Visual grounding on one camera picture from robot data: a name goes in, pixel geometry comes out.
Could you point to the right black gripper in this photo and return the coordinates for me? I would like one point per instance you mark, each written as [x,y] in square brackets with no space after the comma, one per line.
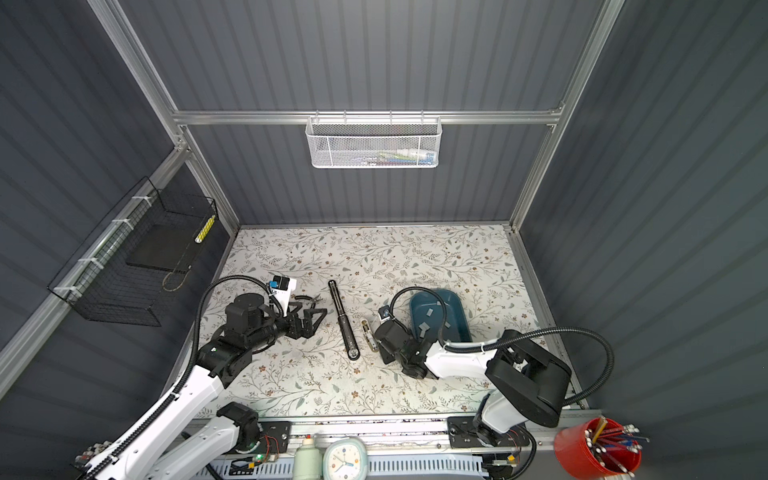
[386,357]

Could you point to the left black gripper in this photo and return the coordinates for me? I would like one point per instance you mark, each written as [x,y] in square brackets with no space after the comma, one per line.
[307,328]

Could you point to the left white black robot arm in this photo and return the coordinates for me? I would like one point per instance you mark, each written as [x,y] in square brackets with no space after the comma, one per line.
[254,322]

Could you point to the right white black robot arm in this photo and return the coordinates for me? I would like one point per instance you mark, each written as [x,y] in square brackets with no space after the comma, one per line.
[529,384]

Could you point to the black pliers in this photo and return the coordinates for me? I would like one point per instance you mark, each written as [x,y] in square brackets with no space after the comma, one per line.
[307,301]

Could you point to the teal plastic tray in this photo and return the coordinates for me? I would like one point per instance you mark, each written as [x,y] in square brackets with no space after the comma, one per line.
[427,317]

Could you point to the mint analog clock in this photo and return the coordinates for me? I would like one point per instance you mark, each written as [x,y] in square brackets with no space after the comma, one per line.
[345,459]

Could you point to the pale green glue bottle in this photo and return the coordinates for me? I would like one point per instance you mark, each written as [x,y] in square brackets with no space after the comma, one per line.
[307,464]

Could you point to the yellow marker in basket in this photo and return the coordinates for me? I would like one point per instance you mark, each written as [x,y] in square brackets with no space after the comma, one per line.
[205,229]

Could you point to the black notebook in basket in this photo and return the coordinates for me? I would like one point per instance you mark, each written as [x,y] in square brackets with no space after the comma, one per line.
[166,248]

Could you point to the red pencil cup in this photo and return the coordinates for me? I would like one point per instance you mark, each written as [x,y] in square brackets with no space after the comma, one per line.
[600,448]

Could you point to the clear cup of pens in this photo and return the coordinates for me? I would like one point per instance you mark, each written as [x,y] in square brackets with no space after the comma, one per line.
[90,453]

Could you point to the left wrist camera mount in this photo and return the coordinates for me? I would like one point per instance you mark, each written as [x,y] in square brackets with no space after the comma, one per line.
[281,289]

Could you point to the black wire basket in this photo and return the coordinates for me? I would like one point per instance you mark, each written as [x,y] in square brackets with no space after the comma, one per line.
[134,272]

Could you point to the white wire mesh basket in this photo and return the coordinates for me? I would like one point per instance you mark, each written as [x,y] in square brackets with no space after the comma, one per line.
[386,141]

